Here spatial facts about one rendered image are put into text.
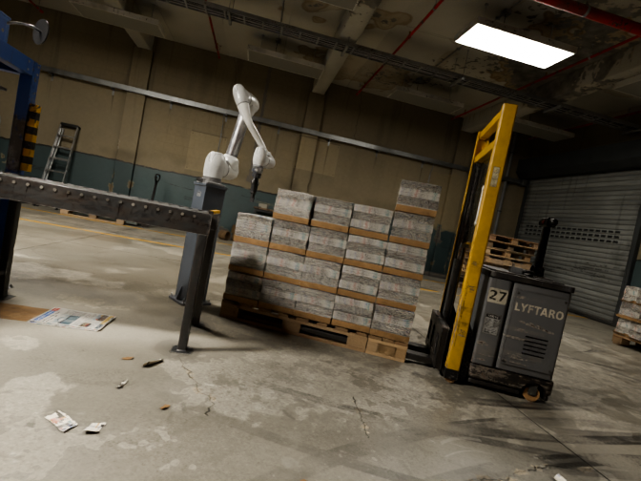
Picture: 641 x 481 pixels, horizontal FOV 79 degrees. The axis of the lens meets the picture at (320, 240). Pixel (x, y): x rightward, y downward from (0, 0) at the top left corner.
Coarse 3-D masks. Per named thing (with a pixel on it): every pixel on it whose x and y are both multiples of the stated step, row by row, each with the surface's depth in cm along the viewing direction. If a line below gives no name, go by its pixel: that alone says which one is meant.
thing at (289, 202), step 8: (280, 192) 294; (288, 192) 293; (296, 192) 291; (280, 200) 295; (288, 200) 293; (296, 200) 292; (304, 200) 291; (312, 200) 289; (280, 208) 295; (288, 208) 293; (296, 208) 292; (304, 208) 291; (312, 208) 293; (296, 216) 292; (304, 216) 291; (312, 216) 300; (304, 224) 292
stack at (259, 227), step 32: (256, 224) 298; (288, 224) 294; (256, 256) 299; (288, 256) 294; (352, 256) 286; (384, 256) 292; (256, 288) 300; (288, 288) 295; (352, 288) 286; (256, 320) 314; (288, 320) 295; (352, 320) 287
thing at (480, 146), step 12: (480, 132) 317; (480, 144) 321; (468, 180) 320; (468, 192) 317; (468, 204) 322; (468, 216) 321; (456, 240) 322; (456, 252) 320; (456, 288) 319; (444, 300) 328
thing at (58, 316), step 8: (48, 312) 239; (56, 312) 241; (64, 312) 244; (72, 312) 247; (80, 312) 250; (88, 312) 252; (32, 320) 223; (40, 320) 225; (48, 320) 227; (56, 320) 229; (64, 320) 232; (72, 320) 234; (80, 320) 237; (88, 320) 239; (96, 320) 242; (104, 320) 244; (88, 328) 227; (96, 328) 229
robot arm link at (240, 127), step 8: (256, 104) 335; (240, 120) 334; (240, 128) 335; (232, 136) 337; (240, 136) 337; (232, 144) 336; (240, 144) 340; (232, 152) 337; (232, 160) 336; (232, 168) 336; (232, 176) 340
